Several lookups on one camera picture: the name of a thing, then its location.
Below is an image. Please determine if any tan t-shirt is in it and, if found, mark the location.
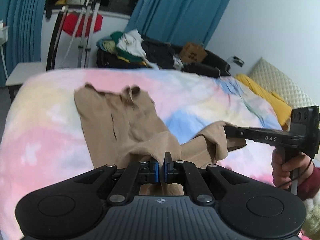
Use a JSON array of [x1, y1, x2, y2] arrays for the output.
[[73, 82, 248, 197]]

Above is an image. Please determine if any red sleeve forearm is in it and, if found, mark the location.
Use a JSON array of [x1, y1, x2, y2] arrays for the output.
[[297, 167, 320, 200]]

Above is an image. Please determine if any pile of clothes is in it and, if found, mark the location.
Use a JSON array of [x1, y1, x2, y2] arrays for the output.
[[96, 28, 190, 71]]

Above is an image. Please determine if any person's right hand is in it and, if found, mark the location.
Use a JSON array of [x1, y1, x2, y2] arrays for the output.
[[271, 148, 314, 189]]

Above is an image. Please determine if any yellow plush toy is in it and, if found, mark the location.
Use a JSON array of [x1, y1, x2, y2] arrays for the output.
[[235, 74, 292, 131]]

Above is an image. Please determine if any cream quilted headboard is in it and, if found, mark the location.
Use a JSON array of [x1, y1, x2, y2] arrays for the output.
[[248, 57, 316, 108]]

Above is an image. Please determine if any pastel tie-dye bed cover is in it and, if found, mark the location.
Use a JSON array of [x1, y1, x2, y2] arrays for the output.
[[1, 68, 281, 239]]

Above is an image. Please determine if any black sofa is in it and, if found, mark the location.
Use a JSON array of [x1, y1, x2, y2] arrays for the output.
[[97, 36, 231, 78]]

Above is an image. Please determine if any brown paper bag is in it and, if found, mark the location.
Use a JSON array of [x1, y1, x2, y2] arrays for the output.
[[179, 42, 207, 63]]

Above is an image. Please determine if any right blue curtain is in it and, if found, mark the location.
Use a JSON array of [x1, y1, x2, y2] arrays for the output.
[[125, 0, 230, 46]]

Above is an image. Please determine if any blue curtain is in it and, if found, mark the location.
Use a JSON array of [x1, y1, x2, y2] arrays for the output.
[[1, 0, 46, 74], [125, 0, 230, 46]]

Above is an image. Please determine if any white bedside bench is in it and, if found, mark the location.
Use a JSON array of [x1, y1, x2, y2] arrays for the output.
[[5, 62, 46, 102]]

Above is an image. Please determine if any garment steamer stand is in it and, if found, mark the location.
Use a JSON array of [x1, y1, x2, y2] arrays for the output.
[[45, 0, 102, 71]]

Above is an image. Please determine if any red garment on stand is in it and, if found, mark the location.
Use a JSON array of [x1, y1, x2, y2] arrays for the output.
[[62, 12, 103, 37]]

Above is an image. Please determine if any white dressing table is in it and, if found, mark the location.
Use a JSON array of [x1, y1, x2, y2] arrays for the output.
[[0, 20, 9, 79]]

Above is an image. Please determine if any left blue curtain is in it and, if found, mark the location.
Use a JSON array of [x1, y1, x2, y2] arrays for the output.
[[1, 0, 46, 74]]

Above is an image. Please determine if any wall power outlet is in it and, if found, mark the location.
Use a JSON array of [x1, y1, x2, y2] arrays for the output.
[[232, 56, 245, 67]]

